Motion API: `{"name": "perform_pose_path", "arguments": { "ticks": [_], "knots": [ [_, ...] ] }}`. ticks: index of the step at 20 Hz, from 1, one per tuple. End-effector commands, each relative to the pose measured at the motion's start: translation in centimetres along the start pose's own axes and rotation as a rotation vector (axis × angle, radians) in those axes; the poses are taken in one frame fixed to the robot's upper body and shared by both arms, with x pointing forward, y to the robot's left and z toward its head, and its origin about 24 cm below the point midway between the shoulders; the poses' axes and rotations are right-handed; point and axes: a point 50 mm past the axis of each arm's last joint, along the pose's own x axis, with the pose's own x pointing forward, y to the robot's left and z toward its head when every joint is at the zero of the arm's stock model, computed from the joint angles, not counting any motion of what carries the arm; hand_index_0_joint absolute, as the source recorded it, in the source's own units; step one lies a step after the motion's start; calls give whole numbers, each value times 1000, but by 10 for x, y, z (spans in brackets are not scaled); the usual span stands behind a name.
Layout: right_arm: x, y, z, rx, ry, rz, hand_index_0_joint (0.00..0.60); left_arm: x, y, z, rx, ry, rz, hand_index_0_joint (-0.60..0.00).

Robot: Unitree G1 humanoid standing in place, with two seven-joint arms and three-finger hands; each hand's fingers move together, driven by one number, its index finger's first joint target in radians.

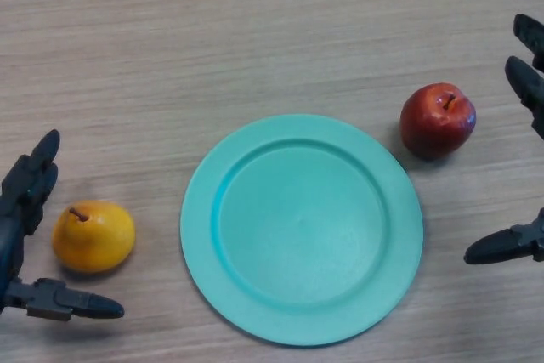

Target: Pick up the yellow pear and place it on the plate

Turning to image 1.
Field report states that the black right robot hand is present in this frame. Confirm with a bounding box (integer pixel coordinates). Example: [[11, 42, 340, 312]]
[[463, 13, 544, 266]]

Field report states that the red apple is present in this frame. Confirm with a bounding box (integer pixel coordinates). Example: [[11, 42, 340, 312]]
[[399, 82, 478, 162]]

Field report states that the green round plate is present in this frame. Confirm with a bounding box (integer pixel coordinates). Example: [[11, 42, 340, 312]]
[[179, 114, 425, 348]]

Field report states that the yellow pear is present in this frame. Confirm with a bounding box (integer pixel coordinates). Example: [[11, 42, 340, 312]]
[[51, 200, 137, 275]]

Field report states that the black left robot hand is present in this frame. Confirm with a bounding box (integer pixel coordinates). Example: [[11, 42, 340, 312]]
[[0, 128, 126, 321]]

